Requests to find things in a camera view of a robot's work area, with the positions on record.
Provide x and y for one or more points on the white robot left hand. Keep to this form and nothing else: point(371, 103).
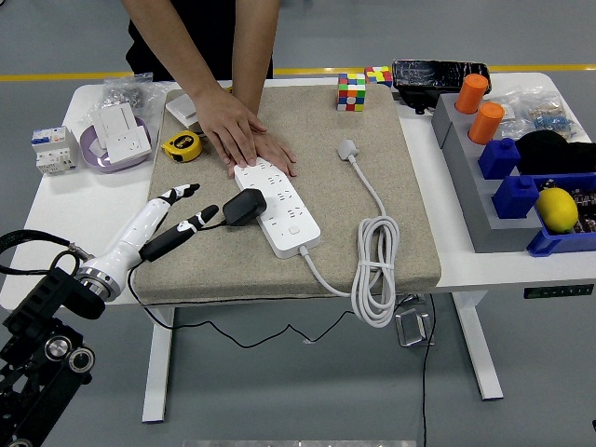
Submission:
point(139, 228)

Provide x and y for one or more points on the white switch panel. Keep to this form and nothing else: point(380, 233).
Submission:
point(114, 122)

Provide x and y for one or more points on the grey stepped block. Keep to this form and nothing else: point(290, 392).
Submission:
point(470, 186)

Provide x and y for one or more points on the person's left forearm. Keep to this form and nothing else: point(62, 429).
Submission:
point(256, 46)

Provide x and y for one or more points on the white table leg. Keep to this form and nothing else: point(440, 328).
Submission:
point(158, 372)
point(479, 354)

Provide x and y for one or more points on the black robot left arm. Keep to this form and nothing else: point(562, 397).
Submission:
point(46, 326)

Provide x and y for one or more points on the grey-brown mat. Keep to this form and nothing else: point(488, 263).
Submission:
point(326, 209)

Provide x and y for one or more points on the black plug adapter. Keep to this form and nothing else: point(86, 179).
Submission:
point(244, 207)

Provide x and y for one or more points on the white wall socket panel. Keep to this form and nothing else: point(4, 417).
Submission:
point(128, 144)

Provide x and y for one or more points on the blue block with knob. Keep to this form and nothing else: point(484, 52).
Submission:
point(514, 200)
point(498, 160)

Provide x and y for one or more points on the person's right hand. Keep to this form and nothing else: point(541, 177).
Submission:
point(228, 125)

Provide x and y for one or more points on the clear acrylic block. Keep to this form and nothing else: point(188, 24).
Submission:
point(410, 299)
point(412, 328)

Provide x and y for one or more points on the white circuit breaker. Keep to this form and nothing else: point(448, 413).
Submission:
point(51, 149)

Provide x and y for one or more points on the black cloth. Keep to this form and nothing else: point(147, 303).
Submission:
point(554, 151)

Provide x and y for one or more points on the person's right forearm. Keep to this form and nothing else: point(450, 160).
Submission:
point(179, 42)

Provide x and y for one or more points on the black plastic-wrapped box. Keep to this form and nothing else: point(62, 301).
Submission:
point(433, 74)

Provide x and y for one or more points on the white wall switch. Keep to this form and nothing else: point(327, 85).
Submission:
point(179, 107)

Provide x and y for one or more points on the blue plastic bin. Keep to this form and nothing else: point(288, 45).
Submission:
point(549, 244)

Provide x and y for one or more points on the yellow lemon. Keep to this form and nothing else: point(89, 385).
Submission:
point(556, 209)

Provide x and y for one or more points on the dark circuit board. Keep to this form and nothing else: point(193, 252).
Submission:
point(586, 200)

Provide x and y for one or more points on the yellow tape measure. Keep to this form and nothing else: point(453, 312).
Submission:
point(181, 144)

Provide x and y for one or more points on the clear bag of parts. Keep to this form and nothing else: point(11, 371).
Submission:
point(540, 112)

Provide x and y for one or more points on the black table control panel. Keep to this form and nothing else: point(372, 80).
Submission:
point(559, 291)

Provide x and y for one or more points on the orange cylinder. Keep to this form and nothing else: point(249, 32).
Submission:
point(471, 93)
point(485, 123)

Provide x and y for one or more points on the colourful puzzle cube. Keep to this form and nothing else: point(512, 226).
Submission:
point(351, 93)
point(379, 77)

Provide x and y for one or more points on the white power strip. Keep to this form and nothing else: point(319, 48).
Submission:
point(291, 233)

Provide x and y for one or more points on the clear bag of screws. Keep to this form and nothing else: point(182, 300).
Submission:
point(123, 95)

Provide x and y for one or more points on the person's left hand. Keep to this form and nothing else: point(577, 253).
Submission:
point(277, 151)

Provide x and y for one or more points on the purple bowl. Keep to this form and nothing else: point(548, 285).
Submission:
point(86, 139)

